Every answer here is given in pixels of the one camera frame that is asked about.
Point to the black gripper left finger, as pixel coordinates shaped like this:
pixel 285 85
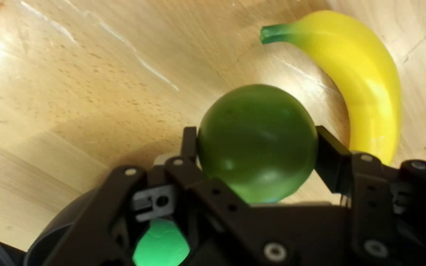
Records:
pixel 89 232

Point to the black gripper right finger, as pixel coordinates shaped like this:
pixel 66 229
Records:
pixel 376 212

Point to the yellow toy banana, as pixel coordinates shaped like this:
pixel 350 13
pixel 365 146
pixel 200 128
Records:
pixel 366 79

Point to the green toy avocado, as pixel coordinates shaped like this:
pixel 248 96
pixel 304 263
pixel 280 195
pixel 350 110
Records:
pixel 258 143

